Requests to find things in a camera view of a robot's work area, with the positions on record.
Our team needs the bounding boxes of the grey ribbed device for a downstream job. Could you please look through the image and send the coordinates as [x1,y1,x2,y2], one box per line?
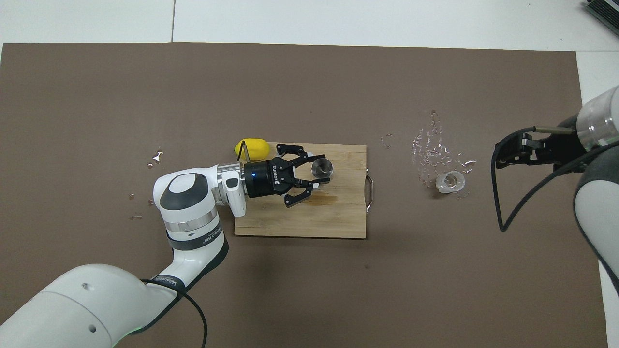
[582,0,619,35]

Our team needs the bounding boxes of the brown table mat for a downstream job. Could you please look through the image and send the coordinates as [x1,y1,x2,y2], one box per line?
[0,43,609,348]

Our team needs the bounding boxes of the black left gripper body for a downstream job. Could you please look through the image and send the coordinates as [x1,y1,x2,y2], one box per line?
[243,159,295,199]

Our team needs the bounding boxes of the wooden cutting board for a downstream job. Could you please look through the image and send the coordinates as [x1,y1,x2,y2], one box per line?
[235,142,374,239]

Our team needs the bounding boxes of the small spilled water patch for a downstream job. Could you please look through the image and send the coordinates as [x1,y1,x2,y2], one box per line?
[147,146,165,170]

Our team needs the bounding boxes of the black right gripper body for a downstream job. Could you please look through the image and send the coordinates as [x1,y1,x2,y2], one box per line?
[542,133,583,171]

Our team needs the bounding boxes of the yellow lemon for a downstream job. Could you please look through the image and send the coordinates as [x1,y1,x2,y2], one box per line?
[235,138,270,162]

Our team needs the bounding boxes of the large spilled water patch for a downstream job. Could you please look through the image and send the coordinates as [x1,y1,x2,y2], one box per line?
[381,109,478,200]

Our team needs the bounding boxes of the scattered tiny water droplets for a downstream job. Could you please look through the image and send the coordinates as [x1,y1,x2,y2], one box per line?
[129,194,154,219]

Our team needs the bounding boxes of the steel jigger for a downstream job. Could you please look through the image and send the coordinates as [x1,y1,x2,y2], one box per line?
[311,157,334,180]

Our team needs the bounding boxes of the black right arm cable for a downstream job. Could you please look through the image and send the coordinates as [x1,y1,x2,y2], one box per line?
[491,126,595,232]

